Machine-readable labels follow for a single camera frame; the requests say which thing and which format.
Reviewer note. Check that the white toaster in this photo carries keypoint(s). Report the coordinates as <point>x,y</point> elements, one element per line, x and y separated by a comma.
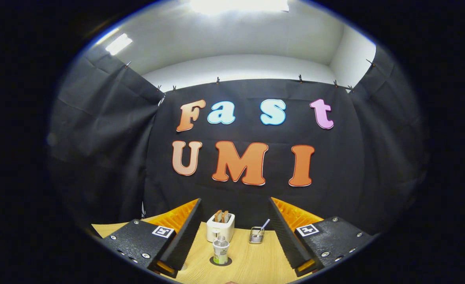
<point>220,229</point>

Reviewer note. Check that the wooden table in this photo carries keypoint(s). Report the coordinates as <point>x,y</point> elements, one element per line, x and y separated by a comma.
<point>256,264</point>

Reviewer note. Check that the black backdrop cloth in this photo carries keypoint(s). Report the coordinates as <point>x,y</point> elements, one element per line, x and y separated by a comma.
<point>335,177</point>

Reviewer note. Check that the large ceiling light panel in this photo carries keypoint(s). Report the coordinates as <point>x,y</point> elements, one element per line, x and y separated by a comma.
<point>238,4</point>

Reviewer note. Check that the small ceiling light panel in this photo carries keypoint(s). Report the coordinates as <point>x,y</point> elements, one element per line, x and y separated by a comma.
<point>118,43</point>

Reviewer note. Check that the clear juice bottle white label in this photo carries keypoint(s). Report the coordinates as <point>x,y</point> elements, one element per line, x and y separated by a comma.
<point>220,252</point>

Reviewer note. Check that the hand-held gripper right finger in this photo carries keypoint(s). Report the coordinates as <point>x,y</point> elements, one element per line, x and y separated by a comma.
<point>285,236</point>

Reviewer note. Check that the toast slice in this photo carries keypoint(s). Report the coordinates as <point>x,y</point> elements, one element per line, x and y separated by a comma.
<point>225,216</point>
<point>218,216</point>

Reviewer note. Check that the dark brown round coaster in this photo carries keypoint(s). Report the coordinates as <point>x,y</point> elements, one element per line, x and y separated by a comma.
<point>229,261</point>

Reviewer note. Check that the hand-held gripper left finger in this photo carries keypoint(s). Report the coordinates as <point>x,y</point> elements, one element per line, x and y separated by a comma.
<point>185,236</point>

